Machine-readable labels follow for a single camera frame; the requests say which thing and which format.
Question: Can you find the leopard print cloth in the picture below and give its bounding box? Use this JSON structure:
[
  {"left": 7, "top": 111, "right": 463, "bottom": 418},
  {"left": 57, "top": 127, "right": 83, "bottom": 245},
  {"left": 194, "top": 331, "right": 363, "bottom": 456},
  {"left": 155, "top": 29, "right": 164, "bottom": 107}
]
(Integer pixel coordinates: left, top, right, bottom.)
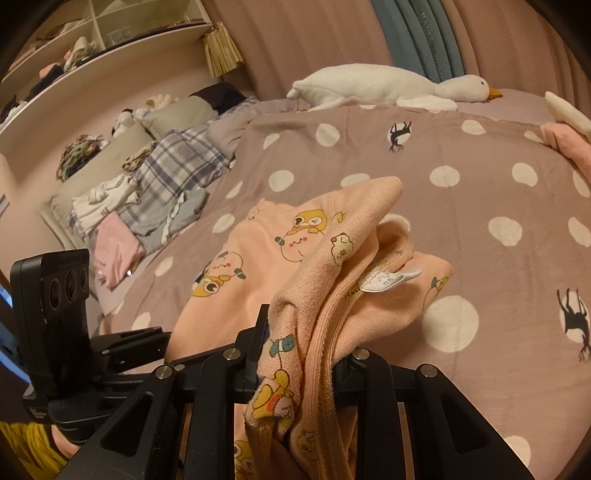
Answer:
[{"left": 122, "top": 143, "right": 158, "bottom": 174}]

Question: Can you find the dark cloth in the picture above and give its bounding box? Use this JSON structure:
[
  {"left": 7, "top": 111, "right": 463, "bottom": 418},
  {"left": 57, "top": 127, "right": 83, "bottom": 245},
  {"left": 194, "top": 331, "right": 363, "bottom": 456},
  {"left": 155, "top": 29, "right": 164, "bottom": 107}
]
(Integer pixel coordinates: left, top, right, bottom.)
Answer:
[{"left": 189, "top": 82, "right": 254, "bottom": 114}]

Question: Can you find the straw tassel bundle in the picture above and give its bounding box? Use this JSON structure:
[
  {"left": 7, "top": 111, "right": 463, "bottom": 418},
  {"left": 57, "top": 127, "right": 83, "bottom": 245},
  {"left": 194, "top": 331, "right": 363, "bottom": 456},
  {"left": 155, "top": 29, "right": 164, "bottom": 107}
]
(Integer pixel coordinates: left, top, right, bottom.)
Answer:
[{"left": 203, "top": 24, "right": 245, "bottom": 78}]

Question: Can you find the light pink garment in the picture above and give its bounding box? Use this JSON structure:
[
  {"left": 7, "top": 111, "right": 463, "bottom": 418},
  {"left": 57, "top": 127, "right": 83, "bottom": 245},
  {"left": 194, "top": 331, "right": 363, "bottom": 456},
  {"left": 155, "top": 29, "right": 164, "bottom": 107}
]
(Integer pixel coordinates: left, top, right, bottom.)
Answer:
[{"left": 92, "top": 215, "right": 146, "bottom": 289}]

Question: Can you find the person's left forearm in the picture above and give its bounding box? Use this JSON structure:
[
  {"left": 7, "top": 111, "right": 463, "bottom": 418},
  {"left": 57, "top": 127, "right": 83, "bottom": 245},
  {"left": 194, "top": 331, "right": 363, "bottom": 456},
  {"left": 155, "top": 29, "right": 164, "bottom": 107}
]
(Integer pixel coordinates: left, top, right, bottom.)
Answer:
[{"left": 0, "top": 420, "right": 93, "bottom": 480}]

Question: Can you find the small white plush toy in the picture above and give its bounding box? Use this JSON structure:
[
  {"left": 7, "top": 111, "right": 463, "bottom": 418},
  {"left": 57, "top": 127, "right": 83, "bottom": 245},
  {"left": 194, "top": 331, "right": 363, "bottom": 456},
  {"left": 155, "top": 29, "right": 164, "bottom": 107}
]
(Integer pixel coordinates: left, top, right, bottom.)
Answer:
[{"left": 112, "top": 108, "right": 148, "bottom": 137}]

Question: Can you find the polka dot mauve blanket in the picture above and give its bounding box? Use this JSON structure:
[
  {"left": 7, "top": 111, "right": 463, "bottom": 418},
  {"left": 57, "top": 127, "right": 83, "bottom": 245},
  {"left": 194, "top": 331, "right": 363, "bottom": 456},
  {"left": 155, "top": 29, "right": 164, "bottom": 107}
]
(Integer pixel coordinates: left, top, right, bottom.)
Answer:
[{"left": 99, "top": 85, "right": 591, "bottom": 480}]

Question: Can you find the peach cartoon print garment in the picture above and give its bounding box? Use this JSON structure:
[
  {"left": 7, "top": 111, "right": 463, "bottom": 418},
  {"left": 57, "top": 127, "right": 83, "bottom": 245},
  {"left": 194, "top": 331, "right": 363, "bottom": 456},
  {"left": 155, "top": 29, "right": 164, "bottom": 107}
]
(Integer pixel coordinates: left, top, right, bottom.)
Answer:
[{"left": 164, "top": 175, "right": 455, "bottom": 480}]

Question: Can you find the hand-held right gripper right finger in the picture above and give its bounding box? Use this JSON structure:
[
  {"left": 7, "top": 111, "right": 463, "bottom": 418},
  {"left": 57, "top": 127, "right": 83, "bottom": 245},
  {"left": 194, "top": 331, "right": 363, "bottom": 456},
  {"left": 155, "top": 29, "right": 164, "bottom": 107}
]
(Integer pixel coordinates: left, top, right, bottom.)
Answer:
[{"left": 330, "top": 348, "right": 536, "bottom": 480}]

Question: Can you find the pink curtain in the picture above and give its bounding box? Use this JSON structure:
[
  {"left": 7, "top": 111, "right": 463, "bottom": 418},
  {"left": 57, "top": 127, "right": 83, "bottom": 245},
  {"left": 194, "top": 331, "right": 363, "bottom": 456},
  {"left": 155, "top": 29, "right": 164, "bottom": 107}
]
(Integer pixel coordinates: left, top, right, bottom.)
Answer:
[{"left": 203, "top": 0, "right": 591, "bottom": 121}]

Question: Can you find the large beige pillow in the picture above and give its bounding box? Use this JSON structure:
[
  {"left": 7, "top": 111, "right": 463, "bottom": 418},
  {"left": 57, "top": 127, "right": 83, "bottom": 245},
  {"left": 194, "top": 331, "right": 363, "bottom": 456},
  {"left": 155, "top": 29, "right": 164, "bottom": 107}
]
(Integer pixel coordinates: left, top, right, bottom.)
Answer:
[{"left": 39, "top": 122, "right": 158, "bottom": 250}]

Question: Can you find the white shelf unit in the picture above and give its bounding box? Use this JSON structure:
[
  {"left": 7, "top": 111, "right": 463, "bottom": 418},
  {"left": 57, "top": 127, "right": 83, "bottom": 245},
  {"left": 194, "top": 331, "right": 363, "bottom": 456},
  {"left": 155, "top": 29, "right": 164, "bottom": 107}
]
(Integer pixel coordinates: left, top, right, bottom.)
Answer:
[{"left": 0, "top": 0, "right": 213, "bottom": 153}]

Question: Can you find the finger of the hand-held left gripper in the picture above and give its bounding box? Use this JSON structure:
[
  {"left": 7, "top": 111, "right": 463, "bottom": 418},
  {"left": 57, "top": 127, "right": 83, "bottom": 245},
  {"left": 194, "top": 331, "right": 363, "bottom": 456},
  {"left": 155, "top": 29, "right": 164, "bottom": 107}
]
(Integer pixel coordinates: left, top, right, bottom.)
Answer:
[{"left": 90, "top": 327, "right": 172, "bottom": 376}]

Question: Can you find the white goose plush toy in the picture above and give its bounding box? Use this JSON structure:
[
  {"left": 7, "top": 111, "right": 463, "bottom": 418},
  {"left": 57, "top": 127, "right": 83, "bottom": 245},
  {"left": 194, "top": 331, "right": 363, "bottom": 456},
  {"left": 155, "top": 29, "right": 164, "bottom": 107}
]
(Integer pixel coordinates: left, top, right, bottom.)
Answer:
[{"left": 286, "top": 65, "right": 504, "bottom": 114}]

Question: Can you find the pink fluffy cloth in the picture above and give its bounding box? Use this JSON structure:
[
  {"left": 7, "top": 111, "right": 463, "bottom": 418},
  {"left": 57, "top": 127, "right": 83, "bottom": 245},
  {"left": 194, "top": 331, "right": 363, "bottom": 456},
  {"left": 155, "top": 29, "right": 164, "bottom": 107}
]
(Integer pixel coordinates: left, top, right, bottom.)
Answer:
[{"left": 539, "top": 121, "right": 591, "bottom": 183}]

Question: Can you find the cream plush toy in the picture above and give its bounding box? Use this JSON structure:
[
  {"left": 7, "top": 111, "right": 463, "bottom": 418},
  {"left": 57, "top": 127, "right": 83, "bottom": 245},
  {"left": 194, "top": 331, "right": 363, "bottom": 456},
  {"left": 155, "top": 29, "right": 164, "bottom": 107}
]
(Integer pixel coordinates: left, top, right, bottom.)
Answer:
[{"left": 544, "top": 91, "right": 591, "bottom": 139}]

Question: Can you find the plaid grey white cloth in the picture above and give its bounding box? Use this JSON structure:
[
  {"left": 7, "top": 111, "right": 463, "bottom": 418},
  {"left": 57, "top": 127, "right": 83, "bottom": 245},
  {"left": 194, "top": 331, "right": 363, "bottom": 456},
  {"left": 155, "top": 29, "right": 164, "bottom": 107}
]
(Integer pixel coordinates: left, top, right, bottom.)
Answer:
[{"left": 115, "top": 122, "right": 234, "bottom": 232}]

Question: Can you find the white patterned cloth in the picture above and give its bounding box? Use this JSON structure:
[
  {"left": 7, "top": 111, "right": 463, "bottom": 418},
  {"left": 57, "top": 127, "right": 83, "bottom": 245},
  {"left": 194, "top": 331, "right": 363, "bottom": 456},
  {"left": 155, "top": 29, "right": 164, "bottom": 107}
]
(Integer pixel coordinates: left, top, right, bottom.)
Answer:
[{"left": 71, "top": 178, "right": 139, "bottom": 232}]

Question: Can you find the grey-blue cloth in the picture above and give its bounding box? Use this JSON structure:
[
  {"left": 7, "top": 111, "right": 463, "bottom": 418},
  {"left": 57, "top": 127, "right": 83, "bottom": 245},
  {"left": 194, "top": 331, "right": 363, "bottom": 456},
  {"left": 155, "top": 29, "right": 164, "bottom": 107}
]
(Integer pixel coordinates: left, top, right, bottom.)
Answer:
[{"left": 134, "top": 187, "right": 208, "bottom": 254}]

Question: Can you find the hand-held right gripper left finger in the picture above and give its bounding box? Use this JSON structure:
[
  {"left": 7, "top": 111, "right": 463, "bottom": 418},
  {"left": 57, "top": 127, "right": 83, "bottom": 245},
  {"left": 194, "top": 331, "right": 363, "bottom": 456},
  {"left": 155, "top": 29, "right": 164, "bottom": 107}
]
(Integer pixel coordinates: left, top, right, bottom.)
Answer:
[{"left": 55, "top": 304, "right": 273, "bottom": 480}]

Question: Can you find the floral patterned cloth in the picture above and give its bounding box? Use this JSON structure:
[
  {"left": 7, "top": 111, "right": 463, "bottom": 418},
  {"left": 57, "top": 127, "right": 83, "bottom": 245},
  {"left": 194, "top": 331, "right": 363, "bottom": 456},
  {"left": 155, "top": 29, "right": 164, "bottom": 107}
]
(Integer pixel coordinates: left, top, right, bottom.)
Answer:
[{"left": 56, "top": 134, "right": 109, "bottom": 181}]

